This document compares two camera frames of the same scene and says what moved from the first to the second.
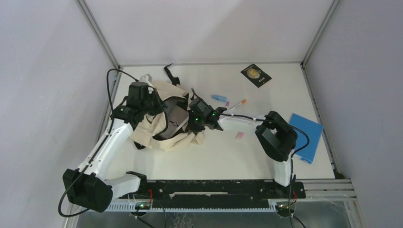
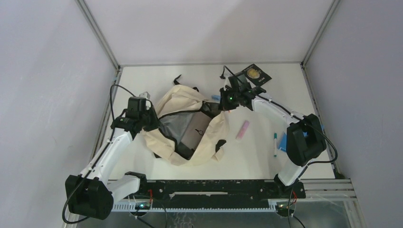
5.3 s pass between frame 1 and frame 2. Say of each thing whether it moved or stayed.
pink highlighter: stayed
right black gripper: moved
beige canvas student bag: moved
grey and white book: moved
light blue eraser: stayed
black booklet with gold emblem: stayed
